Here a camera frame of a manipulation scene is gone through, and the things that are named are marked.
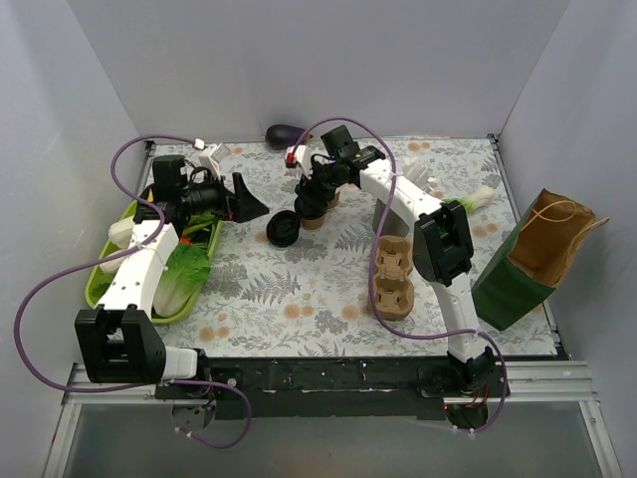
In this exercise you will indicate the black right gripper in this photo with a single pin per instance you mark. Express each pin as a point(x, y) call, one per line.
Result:
point(309, 200)

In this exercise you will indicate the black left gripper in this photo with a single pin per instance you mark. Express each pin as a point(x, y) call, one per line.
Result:
point(235, 197)

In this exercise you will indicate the black coffee cup lid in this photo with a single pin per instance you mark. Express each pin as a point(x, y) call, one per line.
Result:
point(310, 206)

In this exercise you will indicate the brown paper coffee cup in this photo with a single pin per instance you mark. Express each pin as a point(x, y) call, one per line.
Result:
point(314, 222)

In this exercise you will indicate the brown cardboard cup carrier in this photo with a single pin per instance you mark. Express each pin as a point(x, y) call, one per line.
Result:
point(392, 290)

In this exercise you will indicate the dark green paper bag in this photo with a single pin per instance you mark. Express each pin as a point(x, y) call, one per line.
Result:
point(504, 293)

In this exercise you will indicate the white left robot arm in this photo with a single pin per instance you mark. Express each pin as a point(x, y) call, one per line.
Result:
point(118, 341)

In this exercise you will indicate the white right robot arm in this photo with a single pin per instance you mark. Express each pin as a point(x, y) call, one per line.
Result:
point(442, 243)

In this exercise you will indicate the purple eggplant toy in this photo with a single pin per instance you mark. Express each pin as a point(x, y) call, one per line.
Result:
point(281, 136)

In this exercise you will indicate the large napa cabbage toy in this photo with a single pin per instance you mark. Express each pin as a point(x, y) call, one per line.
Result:
point(120, 232)

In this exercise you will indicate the green leafy lettuce toy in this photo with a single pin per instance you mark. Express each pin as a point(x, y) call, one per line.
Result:
point(186, 271)

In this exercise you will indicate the grey straw holder cup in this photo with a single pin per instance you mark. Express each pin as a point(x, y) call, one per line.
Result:
point(393, 224)

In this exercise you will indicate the black lid stack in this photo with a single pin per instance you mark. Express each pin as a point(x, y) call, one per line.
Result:
point(283, 229)

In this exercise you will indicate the white daikon radish toy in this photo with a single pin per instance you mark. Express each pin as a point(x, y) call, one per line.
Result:
point(112, 264)

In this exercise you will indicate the floral patterned table mat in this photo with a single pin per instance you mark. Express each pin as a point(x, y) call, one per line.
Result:
point(310, 299)

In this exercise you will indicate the green bok choy toy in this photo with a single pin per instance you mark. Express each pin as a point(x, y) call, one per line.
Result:
point(480, 198)

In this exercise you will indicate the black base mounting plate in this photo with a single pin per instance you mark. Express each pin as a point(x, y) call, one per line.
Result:
point(417, 387)

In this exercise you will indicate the brown paper bag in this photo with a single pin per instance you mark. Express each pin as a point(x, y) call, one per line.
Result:
point(551, 235)

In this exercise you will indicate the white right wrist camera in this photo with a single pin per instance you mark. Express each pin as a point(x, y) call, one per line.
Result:
point(299, 157)

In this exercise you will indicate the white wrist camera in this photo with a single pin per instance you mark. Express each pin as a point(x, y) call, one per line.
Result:
point(211, 156)
point(299, 157)

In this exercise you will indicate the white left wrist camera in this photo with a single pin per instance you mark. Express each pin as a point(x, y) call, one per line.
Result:
point(211, 156)

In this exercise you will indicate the aluminium frame rail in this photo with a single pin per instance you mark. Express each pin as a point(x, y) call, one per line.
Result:
point(528, 381)

